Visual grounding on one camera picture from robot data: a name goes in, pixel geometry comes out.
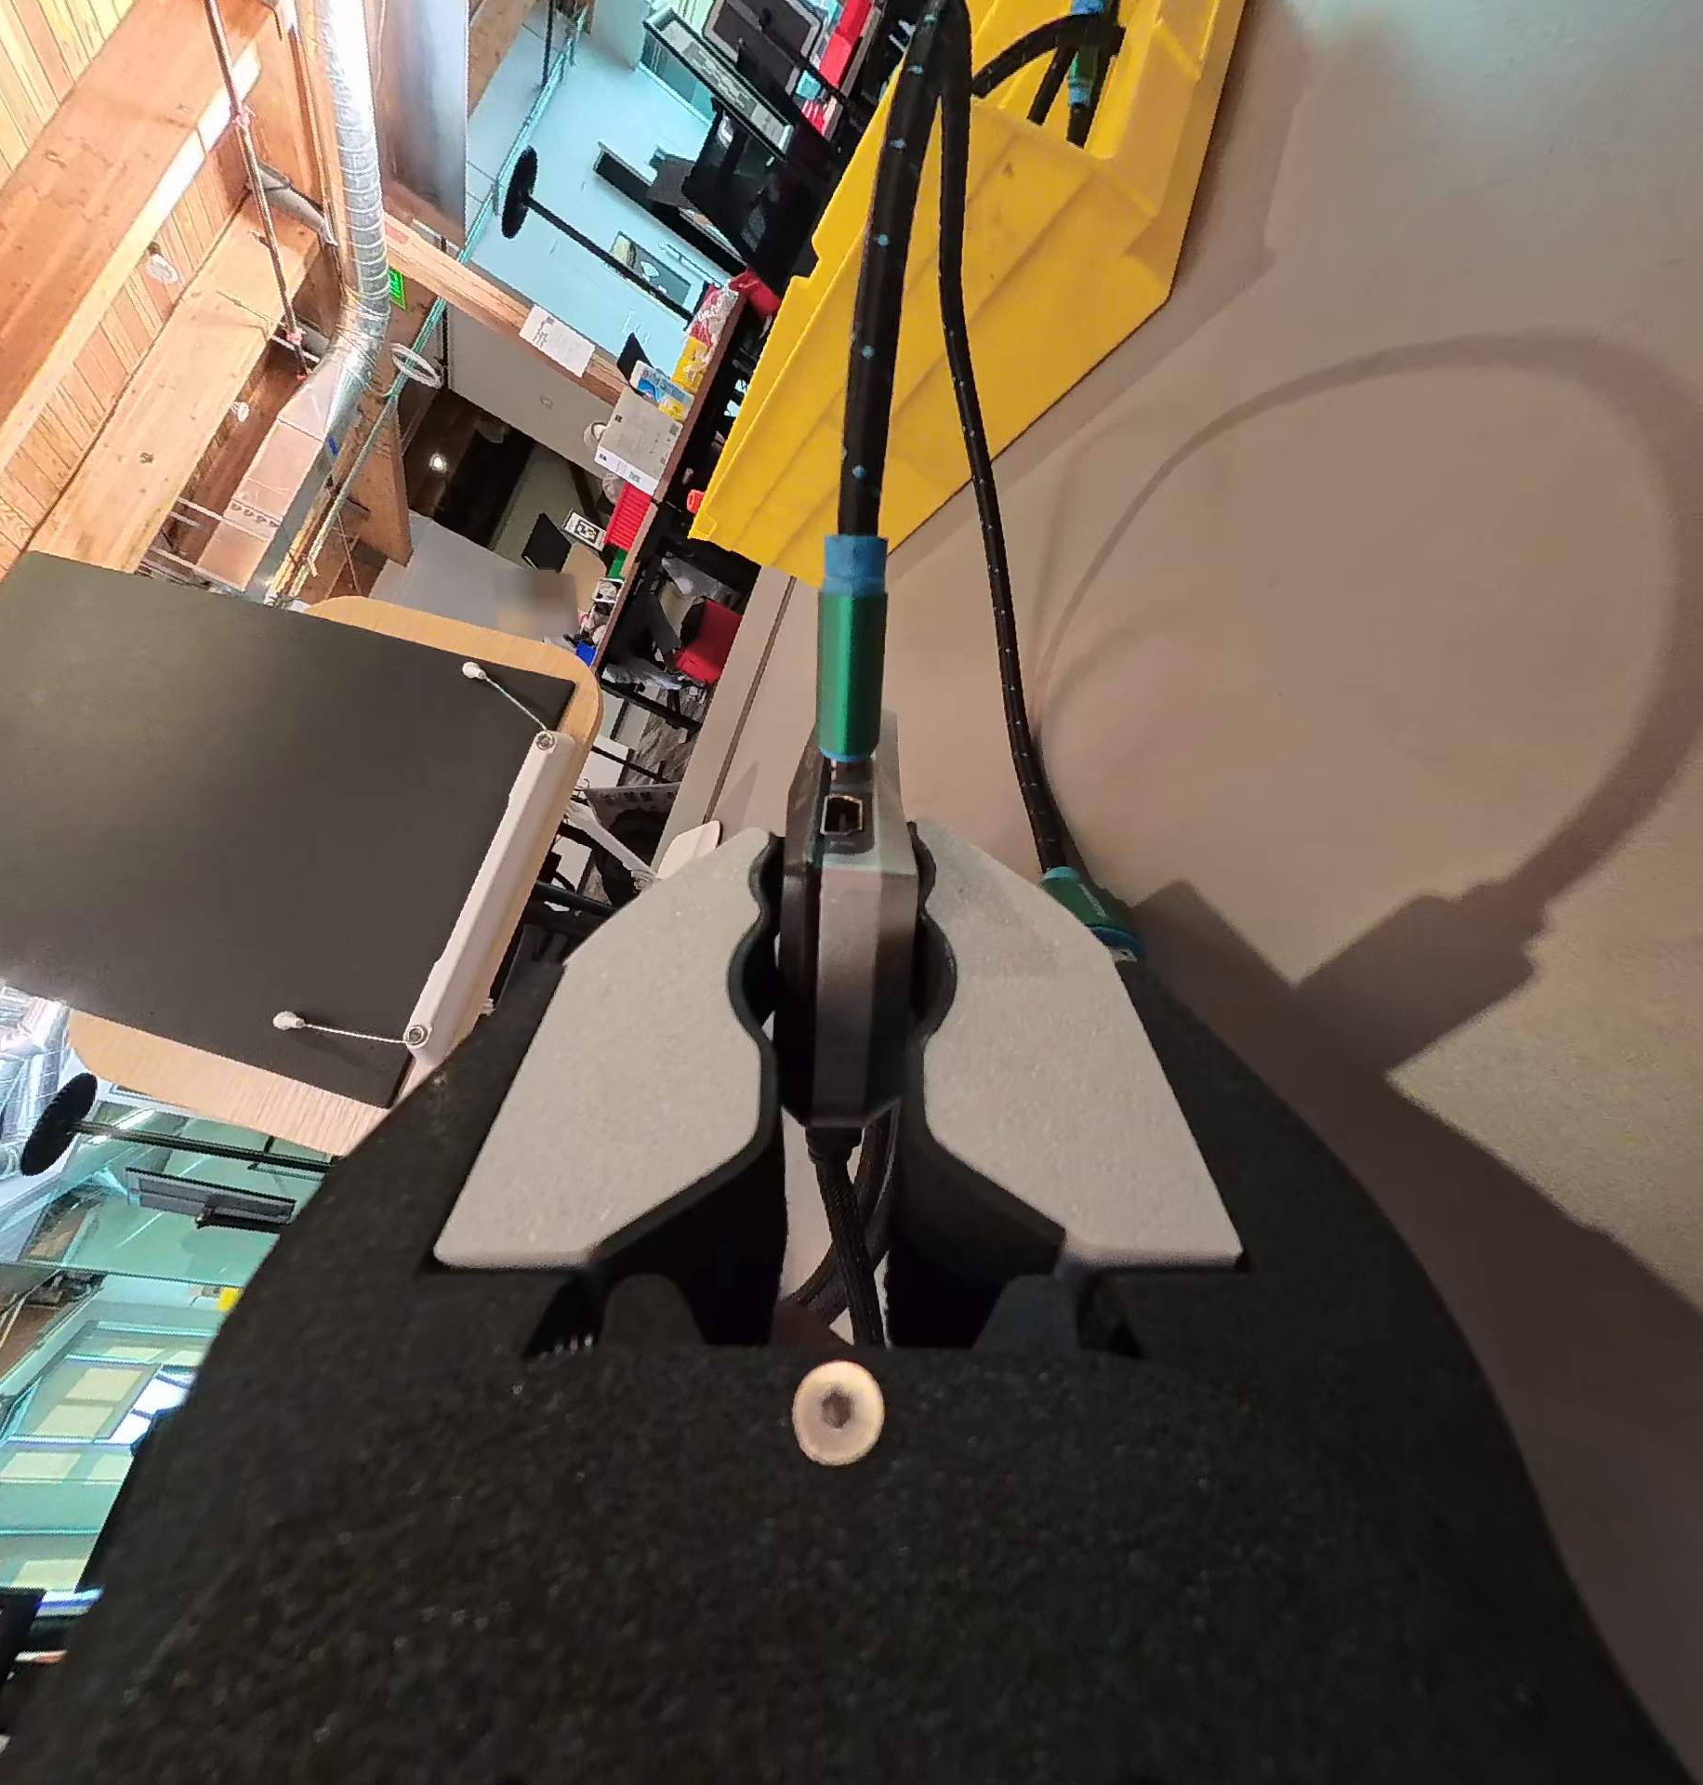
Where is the black braided hdmi cable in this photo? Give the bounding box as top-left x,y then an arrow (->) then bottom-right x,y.
931,153 -> 1152,966
809,0 -> 971,771
971,0 -> 1128,148

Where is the black round disc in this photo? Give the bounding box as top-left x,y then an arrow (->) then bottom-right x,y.
503,151 -> 664,287

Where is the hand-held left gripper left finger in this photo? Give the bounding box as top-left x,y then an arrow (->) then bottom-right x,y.
435,833 -> 793,1319

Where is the wooden-framed black panel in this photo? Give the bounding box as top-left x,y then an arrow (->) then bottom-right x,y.
0,550 -> 608,1160

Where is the silver ventilation duct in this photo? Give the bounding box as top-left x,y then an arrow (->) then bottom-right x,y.
234,0 -> 413,602

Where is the yellow plastic bin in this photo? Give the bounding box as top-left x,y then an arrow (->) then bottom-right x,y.
692,0 -> 1254,574

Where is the red box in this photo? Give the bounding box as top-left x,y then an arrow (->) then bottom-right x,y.
678,596 -> 754,691

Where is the black hdmi switch with cable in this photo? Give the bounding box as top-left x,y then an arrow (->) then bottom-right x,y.
782,749 -> 927,1355

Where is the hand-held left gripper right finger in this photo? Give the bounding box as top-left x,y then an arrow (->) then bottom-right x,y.
895,827 -> 1250,1299

